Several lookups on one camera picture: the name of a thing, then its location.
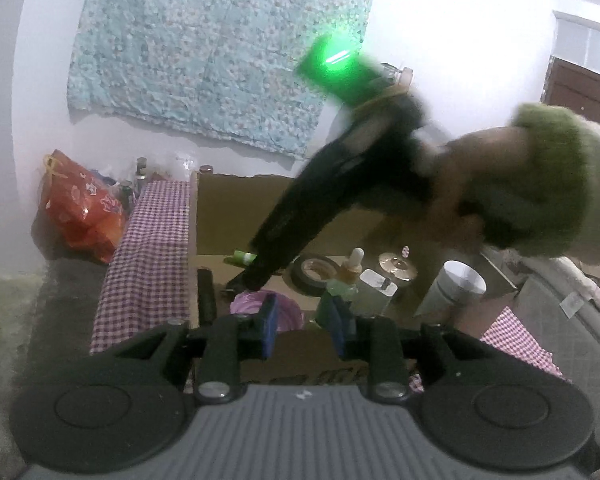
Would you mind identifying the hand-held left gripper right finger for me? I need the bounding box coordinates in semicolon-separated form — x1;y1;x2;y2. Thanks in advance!
330;296;486;403

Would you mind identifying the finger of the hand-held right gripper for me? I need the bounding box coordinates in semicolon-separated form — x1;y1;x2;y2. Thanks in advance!
227;145;376;292

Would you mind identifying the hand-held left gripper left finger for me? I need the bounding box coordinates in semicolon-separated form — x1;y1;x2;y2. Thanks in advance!
92;294;281;403

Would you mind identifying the purple plastic lid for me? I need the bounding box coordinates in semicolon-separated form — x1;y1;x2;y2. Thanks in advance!
230;290;303;333

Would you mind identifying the black tape roll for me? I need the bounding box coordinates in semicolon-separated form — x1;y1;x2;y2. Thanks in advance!
290;254;343;297

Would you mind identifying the white charger plug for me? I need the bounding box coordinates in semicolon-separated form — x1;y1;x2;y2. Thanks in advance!
352;269;398;318

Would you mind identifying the small green plastic object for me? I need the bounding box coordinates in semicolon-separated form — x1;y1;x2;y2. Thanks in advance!
224;249;258;267

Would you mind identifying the green dropper bottle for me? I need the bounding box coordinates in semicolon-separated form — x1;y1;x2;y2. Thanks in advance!
316;247;366;328

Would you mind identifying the large cardboard box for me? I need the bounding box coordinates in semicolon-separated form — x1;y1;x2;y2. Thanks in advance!
187;170;531;386

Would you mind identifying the brown cylindrical battery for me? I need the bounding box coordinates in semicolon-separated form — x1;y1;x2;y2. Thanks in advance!
196;268;216;326

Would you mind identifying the dark jar with gold lid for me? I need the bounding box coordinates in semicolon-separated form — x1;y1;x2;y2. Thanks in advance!
377;251;420;283

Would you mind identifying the white plastic bottle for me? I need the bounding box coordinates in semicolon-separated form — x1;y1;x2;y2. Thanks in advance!
415;260;488;318

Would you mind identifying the person's right forearm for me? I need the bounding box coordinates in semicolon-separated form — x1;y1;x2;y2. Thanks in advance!
472;102;600;263

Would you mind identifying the person's right hand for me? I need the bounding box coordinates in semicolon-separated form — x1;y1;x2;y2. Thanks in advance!
420;127;526;256

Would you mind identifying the clear plastic bottle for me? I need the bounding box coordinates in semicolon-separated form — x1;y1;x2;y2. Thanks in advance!
172;152;193;181

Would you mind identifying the purple checkered tablecloth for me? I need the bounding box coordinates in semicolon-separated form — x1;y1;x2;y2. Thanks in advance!
89;180;566;396

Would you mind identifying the brown wooden door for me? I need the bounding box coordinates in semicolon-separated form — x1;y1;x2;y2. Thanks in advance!
542;57;600;126

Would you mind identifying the red plastic bag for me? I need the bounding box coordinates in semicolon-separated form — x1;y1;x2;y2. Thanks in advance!
40;149;128;265

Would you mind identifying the white mattress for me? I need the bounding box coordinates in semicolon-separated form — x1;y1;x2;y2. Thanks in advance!
505;252;600;396

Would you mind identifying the light blue wall cloth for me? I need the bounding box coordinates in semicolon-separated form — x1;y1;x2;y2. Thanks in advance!
67;0;378;161

